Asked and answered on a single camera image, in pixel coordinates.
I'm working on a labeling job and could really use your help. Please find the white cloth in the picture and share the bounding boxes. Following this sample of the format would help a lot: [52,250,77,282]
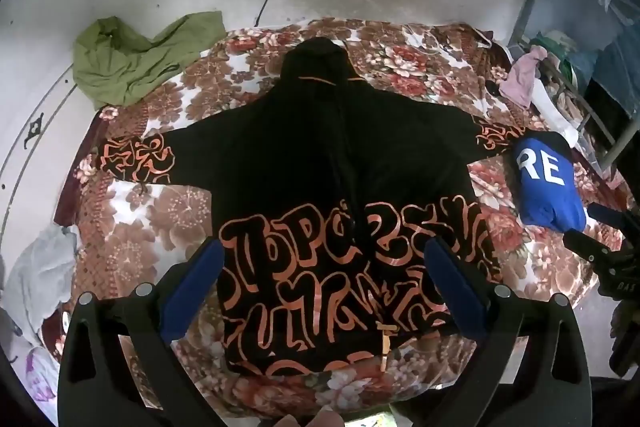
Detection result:
[530,84,581,148]

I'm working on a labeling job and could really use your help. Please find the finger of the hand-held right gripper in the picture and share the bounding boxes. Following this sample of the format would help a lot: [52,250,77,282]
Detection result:
[562,231,626,265]
[586,203,640,248]

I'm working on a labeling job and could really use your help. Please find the black wall hook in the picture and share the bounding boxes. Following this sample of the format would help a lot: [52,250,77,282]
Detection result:
[22,113,46,150]

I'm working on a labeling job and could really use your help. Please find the floral blanket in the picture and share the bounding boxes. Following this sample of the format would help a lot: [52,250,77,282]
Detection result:
[54,18,626,420]

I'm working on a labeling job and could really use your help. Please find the blue folded shirt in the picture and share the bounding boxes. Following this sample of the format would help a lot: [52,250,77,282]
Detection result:
[514,132,587,233]

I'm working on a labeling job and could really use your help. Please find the grey-white cloth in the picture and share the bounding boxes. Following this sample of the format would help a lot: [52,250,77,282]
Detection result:
[2,224,78,340]

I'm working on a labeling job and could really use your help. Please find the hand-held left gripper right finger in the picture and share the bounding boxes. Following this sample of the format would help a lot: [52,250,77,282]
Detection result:
[424,236,593,427]

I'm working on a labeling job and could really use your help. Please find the pink cloth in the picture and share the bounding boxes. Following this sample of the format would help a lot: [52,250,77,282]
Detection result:
[500,46,548,110]

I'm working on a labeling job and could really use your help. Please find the black hoodie with orange print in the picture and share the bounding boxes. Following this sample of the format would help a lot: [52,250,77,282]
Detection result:
[97,38,526,378]

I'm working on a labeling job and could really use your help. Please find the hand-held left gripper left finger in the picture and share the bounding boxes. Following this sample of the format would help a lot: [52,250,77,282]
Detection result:
[57,238,226,427]

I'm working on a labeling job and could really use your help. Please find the green cloth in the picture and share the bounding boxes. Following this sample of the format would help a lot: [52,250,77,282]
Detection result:
[74,11,228,110]

